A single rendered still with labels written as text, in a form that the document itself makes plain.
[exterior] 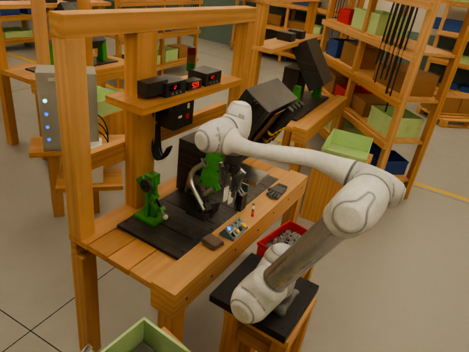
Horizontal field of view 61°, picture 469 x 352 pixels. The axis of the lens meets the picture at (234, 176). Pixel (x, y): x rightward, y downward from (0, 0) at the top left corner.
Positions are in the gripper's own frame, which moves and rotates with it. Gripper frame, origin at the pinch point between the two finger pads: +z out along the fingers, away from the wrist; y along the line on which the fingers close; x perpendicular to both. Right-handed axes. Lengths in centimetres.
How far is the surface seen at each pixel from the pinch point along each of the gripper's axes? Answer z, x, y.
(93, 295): 84, -20, -65
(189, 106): -15, 42, -55
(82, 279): 69, -26, -66
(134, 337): 41, -52, -3
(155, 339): 41, -48, 4
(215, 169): 14, 38, -31
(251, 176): 18, 54, -16
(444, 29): -13, 885, -20
